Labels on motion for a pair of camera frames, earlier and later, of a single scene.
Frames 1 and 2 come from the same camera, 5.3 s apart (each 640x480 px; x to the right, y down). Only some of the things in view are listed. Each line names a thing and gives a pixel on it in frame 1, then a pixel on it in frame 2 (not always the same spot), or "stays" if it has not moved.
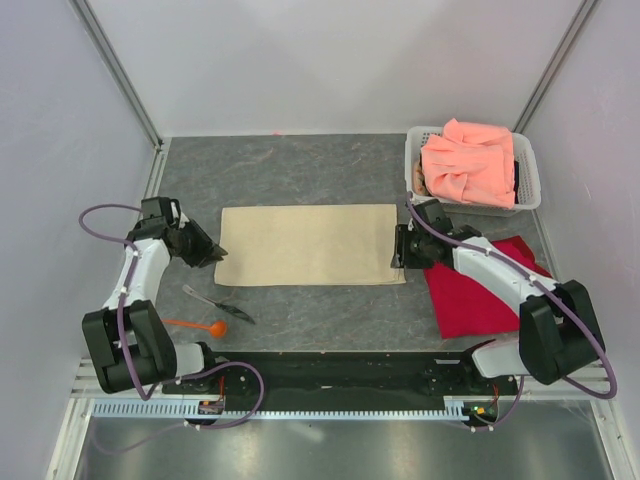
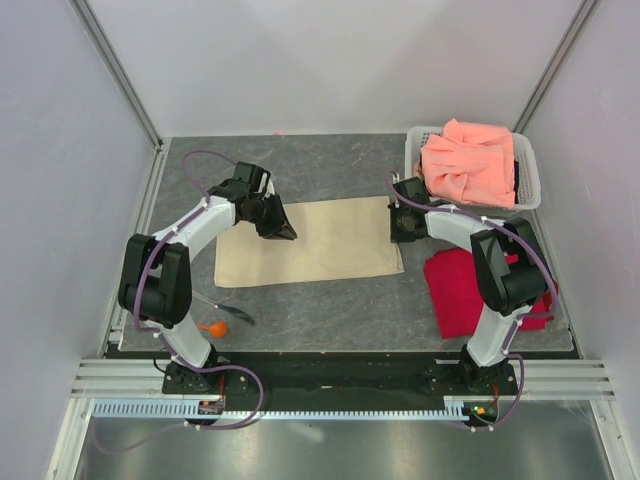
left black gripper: (204, 245) -> (280, 217)
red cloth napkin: (464, 306) stays
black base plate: (342, 377) stays
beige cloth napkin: (308, 245) stays
